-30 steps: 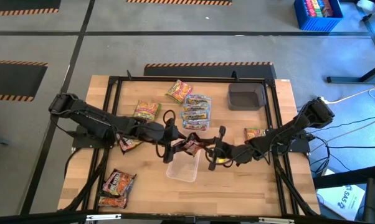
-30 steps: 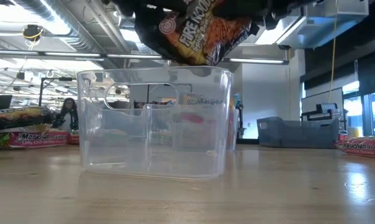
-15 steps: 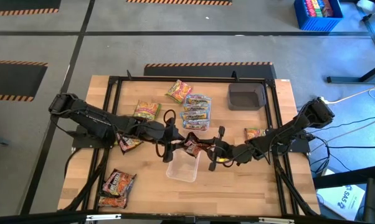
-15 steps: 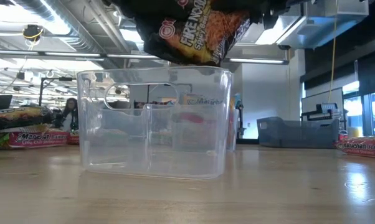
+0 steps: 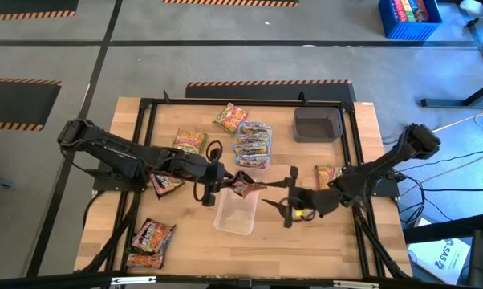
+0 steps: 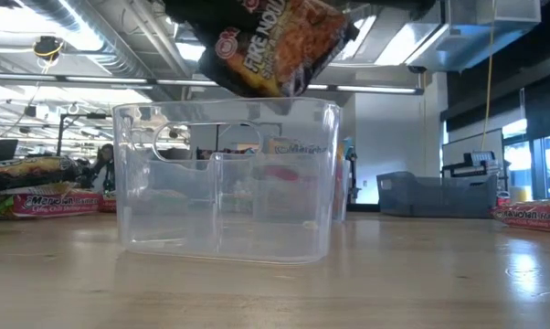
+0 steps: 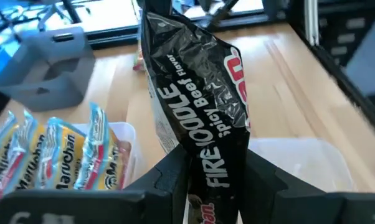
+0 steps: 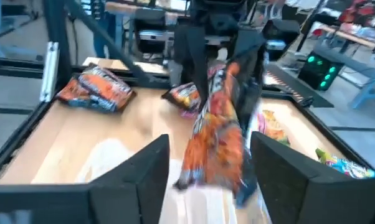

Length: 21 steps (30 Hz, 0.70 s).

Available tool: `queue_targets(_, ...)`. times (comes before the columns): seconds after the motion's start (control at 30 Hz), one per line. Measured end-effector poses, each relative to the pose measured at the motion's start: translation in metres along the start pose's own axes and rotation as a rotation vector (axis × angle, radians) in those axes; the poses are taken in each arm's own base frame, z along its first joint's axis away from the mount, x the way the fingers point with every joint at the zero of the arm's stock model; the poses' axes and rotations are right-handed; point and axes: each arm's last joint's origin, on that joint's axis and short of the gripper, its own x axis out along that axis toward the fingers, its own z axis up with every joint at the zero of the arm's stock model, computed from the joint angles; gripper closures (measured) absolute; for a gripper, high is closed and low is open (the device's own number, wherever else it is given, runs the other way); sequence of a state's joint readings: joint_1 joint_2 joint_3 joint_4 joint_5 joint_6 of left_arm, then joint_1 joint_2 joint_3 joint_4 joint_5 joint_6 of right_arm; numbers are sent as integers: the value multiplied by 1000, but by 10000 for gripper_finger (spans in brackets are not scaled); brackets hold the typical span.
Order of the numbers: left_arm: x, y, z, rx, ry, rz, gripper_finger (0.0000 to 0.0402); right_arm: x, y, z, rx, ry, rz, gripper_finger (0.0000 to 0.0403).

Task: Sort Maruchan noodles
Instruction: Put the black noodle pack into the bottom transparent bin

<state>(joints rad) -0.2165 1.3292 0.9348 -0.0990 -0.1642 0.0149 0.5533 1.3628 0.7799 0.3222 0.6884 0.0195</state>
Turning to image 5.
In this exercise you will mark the yellow green box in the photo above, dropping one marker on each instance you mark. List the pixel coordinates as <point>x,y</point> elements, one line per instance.
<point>409,12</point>

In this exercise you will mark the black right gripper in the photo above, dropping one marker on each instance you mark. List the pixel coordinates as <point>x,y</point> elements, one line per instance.
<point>309,202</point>

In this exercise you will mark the black metal beam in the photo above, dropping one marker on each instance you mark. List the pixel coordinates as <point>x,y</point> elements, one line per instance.
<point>446,230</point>

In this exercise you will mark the black hazard-striped floor mat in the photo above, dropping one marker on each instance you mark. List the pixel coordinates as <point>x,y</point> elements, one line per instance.
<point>229,2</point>
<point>265,93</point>
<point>17,102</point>
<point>29,6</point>

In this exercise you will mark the black desk leg frame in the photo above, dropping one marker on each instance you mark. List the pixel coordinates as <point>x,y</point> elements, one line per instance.
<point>446,103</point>

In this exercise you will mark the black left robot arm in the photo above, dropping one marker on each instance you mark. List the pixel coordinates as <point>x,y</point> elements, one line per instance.
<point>117,150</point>

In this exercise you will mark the white cardboard box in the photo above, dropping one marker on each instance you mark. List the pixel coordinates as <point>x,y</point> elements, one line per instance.
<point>442,259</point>

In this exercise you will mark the yellow-green snack packet top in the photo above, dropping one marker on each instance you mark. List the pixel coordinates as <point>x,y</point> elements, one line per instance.
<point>230,118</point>

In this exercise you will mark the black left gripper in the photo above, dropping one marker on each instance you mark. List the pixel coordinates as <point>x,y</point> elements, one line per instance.
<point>213,174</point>

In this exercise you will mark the white object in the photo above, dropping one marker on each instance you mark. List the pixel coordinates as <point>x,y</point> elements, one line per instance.
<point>471,6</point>

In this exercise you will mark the brown box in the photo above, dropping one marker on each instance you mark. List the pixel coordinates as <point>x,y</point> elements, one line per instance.
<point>423,10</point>

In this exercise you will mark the blue plastic crate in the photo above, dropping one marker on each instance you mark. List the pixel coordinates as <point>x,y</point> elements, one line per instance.
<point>410,30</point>

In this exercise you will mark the pink chili ramen noodle pack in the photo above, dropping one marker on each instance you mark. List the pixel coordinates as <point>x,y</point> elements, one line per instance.
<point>325,176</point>
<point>189,141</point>

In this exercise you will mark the red box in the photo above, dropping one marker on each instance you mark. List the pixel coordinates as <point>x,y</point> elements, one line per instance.
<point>398,11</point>

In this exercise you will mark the black aluminium table frame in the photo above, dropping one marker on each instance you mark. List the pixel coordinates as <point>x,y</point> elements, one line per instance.
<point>185,102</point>

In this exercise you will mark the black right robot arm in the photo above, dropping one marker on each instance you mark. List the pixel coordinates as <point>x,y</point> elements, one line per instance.
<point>370,172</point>

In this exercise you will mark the black fire noodle pack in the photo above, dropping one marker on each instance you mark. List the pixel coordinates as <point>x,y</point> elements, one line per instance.
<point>145,261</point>
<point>245,185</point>
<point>152,237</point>
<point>165,185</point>

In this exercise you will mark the grey plastic bin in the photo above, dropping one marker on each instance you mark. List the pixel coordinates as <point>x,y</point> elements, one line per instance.
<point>317,125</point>

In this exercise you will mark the silver aluminium bracket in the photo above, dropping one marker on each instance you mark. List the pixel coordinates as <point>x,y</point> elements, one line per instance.
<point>133,280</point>
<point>355,285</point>

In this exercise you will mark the clear plastic bin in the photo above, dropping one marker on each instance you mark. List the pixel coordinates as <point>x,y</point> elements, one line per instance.
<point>235,216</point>
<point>270,165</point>

